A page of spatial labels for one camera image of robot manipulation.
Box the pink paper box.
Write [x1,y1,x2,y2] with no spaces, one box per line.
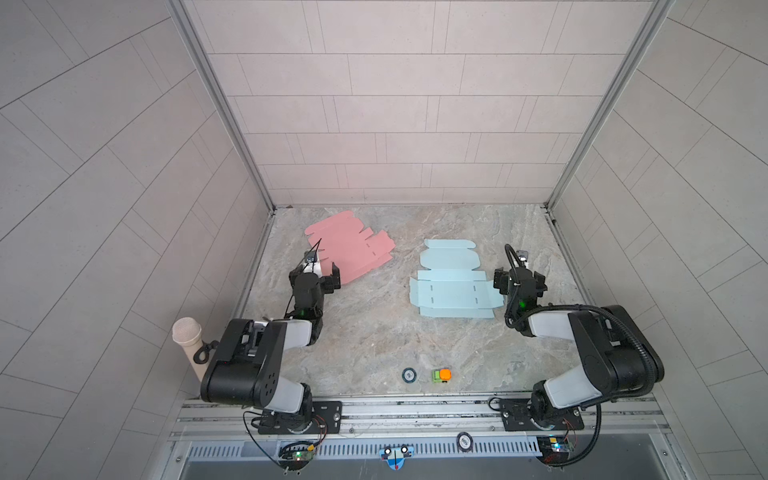
[304,210,395,285]

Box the light blue paper box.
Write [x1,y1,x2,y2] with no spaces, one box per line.
[409,239,504,319]

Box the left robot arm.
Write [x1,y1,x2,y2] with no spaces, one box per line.
[200,262,341,434]

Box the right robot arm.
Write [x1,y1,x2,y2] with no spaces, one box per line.
[493,266,665,431]

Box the orange green small toy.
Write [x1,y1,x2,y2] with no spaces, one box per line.
[432,368,452,383]

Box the right green circuit board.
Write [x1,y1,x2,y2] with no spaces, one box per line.
[536,436,575,465]

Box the green circuit board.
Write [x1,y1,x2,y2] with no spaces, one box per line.
[278,441,317,472]
[536,436,575,465]

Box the left green circuit board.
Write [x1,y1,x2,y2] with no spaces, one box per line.
[278,441,317,472]

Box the blue red sticker tag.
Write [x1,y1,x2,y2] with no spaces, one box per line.
[379,445,414,471]

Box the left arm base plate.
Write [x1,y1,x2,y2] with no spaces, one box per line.
[257,400,343,435]

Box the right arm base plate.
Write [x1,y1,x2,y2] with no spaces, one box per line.
[498,398,585,431]

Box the aluminium rail frame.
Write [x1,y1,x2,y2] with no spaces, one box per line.
[170,392,670,445]

